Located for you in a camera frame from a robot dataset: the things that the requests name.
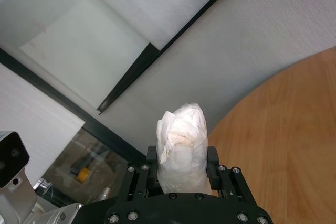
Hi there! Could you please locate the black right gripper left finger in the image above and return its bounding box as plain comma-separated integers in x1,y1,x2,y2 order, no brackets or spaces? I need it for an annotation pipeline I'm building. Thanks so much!
121,145,159,201

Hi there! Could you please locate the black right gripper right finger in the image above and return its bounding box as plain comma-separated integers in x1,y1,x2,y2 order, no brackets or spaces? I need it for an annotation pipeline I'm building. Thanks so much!
206,145,253,204

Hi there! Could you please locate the white sandbag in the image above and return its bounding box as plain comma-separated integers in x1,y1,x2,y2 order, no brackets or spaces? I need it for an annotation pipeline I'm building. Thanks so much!
156,102,212,196

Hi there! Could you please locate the dark blue object behind glass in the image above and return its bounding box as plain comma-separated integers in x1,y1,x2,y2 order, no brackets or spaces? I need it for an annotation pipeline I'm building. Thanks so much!
71,155,92,174

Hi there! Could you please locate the yellow object behind glass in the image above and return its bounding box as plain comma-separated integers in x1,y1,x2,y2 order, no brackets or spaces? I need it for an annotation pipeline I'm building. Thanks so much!
76,168,90,183

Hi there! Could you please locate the thick black frame post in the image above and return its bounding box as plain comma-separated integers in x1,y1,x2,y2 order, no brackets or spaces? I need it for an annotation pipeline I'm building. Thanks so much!
96,42,161,116

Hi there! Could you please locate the black window frame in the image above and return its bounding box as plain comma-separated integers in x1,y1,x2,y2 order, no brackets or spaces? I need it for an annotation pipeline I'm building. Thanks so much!
0,47,149,162

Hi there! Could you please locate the thin black wall rail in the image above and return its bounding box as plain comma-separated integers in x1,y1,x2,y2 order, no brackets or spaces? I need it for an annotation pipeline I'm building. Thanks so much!
159,0,246,51

